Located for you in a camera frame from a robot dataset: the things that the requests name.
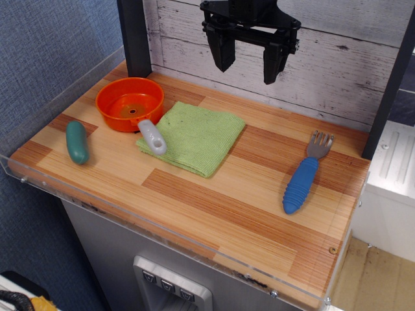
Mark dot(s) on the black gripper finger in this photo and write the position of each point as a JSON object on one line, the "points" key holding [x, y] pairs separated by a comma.
{"points": [[222, 52], [275, 56]]}

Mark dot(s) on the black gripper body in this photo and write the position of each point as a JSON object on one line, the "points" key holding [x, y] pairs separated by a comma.
{"points": [[255, 22]]}

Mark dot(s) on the green cloth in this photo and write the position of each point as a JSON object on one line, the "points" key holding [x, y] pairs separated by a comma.
{"points": [[198, 139]]}

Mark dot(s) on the clear acrylic table guard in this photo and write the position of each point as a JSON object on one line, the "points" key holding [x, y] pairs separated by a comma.
{"points": [[235, 218]]}

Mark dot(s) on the green toy pickle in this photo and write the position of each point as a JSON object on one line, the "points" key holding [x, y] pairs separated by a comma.
{"points": [[76, 141]]}

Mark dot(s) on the white side unit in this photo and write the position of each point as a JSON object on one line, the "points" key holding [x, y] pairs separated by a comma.
{"points": [[384, 217]]}

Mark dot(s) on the grey cabinet with button panel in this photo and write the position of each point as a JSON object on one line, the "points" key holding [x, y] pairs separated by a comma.
{"points": [[139, 272]]}

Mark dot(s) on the yellow object at corner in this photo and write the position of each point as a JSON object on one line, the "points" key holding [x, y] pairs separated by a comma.
{"points": [[42, 304]]}

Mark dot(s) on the black left frame post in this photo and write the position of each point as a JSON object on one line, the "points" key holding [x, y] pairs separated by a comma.
{"points": [[135, 39]]}

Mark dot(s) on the black frame post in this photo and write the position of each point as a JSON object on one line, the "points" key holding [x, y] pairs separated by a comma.
{"points": [[135, 39], [394, 82]]}

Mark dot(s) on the orange toy pan grey handle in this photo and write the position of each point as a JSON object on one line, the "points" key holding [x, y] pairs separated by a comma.
{"points": [[134, 104]]}

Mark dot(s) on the fork with blue handle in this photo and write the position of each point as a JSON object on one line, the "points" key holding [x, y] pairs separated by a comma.
{"points": [[299, 186]]}

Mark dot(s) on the black right frame post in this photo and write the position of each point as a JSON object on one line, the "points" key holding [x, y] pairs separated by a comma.
{"points": [[394, 82]]}

